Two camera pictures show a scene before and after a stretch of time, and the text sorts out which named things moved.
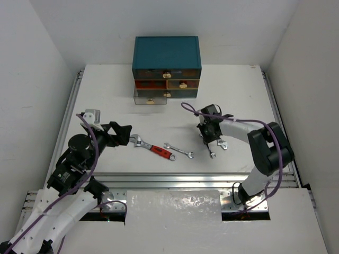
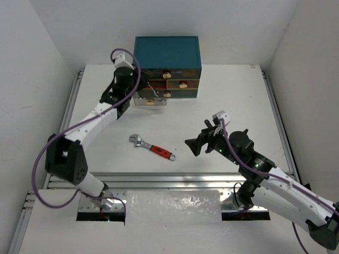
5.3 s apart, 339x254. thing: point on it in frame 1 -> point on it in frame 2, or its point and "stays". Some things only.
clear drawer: [183, 84] stays
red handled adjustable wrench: [160, 152] stays
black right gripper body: [206, 132] -> [216, 141]
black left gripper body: [112, 135] -> [141, 84]
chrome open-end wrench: [167, 146] -> [153, 90]
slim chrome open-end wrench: [212, 155] -> [162, 101]
